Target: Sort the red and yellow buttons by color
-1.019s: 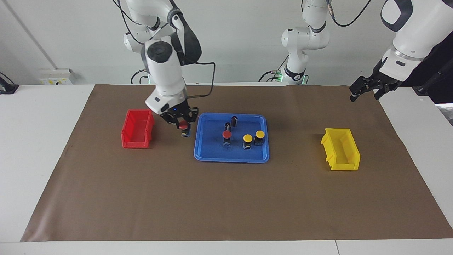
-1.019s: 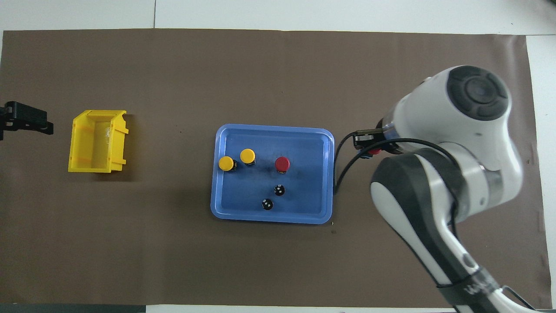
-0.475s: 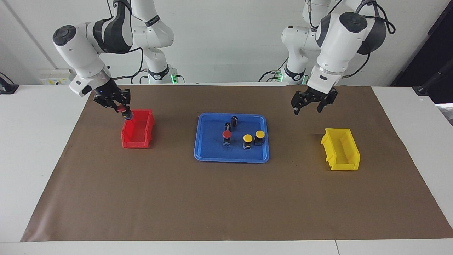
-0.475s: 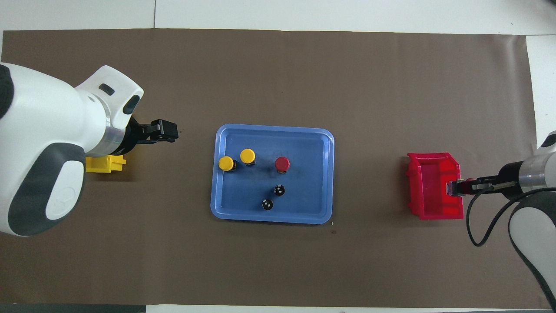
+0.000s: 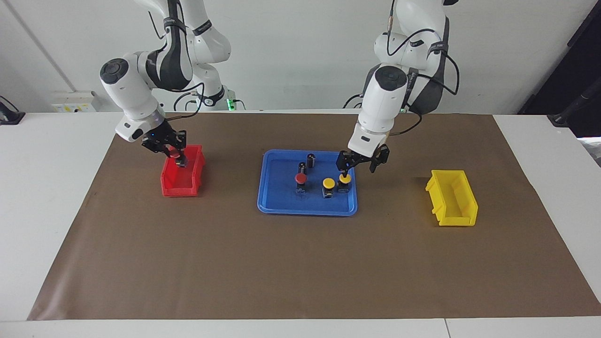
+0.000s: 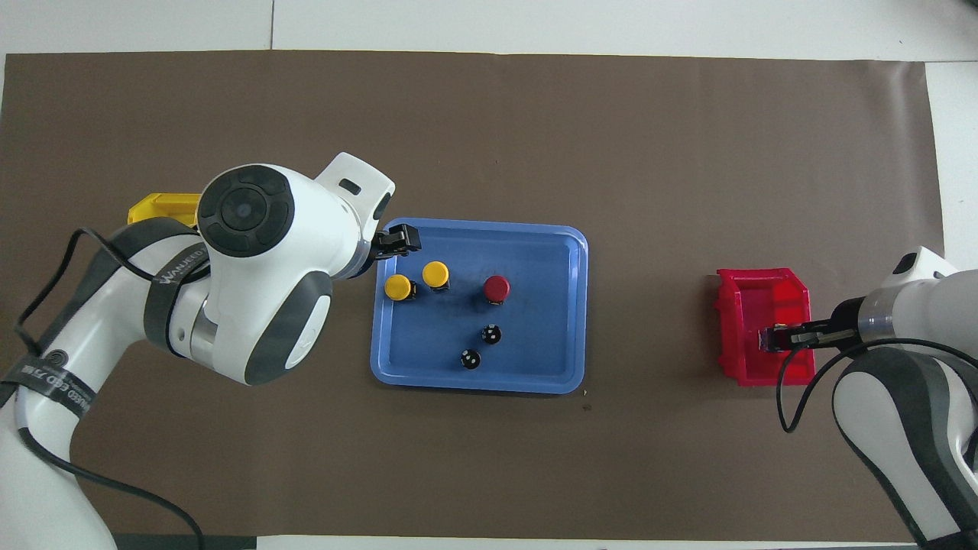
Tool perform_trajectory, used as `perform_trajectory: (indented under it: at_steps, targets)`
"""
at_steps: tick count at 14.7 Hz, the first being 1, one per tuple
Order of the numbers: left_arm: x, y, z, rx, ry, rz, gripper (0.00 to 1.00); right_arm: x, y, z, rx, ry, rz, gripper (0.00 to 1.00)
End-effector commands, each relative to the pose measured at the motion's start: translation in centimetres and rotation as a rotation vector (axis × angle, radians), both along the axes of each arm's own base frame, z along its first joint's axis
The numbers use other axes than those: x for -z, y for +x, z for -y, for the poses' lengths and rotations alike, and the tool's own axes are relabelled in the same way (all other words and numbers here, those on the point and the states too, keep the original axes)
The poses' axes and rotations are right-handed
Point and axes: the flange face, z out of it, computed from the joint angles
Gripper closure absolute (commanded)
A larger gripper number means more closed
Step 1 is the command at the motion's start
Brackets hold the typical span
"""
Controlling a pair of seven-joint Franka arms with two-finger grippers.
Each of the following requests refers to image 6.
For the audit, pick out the yellow push button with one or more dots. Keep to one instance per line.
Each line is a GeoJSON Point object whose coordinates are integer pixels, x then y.
{"type": "Point", "coordinates": [397, 287]}
{"type": "Point", "coordinates": [435, 274]}

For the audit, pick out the brown paper table mat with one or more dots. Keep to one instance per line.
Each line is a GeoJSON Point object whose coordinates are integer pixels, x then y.
{"type": "Point", "coordinates": [535, 473]}

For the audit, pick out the yellow plastic storage bin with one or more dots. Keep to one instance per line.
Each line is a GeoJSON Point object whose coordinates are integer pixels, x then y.
{"type": "Point", "coordinates": [164, 206]}

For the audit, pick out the blue plastic tray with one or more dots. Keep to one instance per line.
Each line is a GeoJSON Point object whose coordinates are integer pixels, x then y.
{"type": "Point", "coordinates": [535, 344]}

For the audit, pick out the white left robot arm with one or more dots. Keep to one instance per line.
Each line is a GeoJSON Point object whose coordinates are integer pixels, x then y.
{"type": "Point", "coordinates": [252, 305]}

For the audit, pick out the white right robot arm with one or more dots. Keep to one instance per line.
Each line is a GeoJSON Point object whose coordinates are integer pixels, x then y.
{"type": "Point", "coordinates": [917, 428]}

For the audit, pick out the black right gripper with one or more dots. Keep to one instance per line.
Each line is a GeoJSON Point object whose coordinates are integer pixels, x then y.
{"type": "Point", "coordinates": [848, 328]}

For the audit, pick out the red plastic storage bin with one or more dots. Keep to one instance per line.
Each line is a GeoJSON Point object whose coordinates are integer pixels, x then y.
{"type": "Point", "coordinates": [745, 305]}

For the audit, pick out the small black cylinder part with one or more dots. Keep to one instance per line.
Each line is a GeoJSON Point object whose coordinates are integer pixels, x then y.
{"type": "Point", "coordinates": [471, 359]}
{"type": "Point", "coordinates": [491, 334]}

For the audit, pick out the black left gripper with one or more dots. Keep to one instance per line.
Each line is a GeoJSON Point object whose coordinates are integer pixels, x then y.
{"type": "Point", "coordinates": [380, 246]}

